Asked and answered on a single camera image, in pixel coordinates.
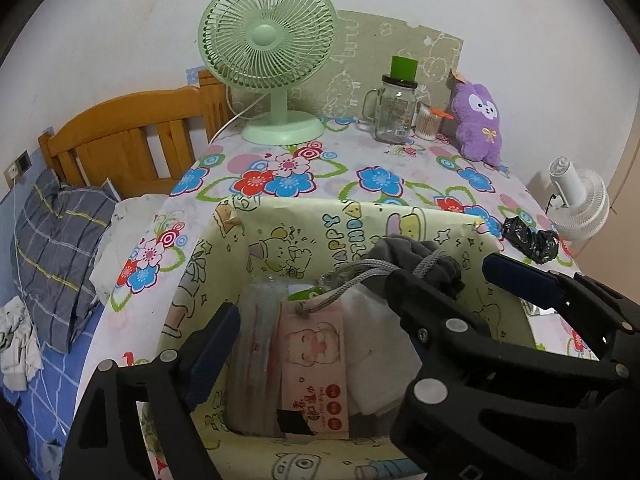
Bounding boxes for black crumpled plastic bag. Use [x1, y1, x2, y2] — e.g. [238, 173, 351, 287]
[502, 216, 560, 263]

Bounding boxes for cartoon print storage box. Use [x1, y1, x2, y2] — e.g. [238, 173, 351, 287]
[137, 195, 538, 480]

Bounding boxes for green desk fan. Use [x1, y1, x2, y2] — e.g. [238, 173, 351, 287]
[198, 0, 337, 146]

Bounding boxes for small white fan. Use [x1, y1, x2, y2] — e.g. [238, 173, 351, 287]
[545, 156, 611, 238]

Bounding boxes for cotton swab container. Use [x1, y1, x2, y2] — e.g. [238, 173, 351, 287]
[416, 102, 454, 141]

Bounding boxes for pink baby wipes pack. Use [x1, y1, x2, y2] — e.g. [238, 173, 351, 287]
[276, 301, 351, 442]

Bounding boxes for grey drawstring pouch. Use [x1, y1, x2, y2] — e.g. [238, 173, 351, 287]
[295, 235, 466, 318]

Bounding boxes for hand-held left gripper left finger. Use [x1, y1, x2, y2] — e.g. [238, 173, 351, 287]
[60, 302, 242, 480]

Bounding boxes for floral tablecloth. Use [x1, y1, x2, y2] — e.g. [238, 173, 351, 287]
[82, 117, 601, 480]

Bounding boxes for clear plastic pack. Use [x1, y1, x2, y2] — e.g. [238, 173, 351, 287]
[227, 275, 287, 433]

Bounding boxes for green cylinder cap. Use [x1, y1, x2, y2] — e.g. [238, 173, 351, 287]
[391, 55, 420, 83]

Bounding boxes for beige cartoon print board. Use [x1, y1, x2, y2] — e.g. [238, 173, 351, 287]
[327, 10, 463, 126]

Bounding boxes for white crumpled cloth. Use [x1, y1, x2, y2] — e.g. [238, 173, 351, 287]
[0, 295, 41, 391]

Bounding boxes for white folded tissue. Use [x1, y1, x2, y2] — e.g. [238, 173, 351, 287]
[345, 287, 426, 416]

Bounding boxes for blue checked bedsheet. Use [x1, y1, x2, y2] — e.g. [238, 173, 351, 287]
[0, 345, 101, 480]

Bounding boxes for purple plush toy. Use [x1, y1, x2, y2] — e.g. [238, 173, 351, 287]
[448, 69, 505, 167]

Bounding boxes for grey plaid pillow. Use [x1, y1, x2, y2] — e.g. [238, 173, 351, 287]
[11, 167, 118, 353]

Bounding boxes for white fan cable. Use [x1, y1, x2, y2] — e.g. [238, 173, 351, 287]
[210, 95, 266, 143]

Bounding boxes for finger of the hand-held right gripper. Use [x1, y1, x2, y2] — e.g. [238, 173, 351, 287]
[482, 253, 640, 336]
[362, 260, 633, 480]

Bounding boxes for wooden bed headboard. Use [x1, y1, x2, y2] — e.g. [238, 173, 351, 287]
[39, 71, 233, 196]

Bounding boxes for glass jar mug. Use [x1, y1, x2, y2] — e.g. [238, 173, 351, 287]
[361, 74, 420, 143]

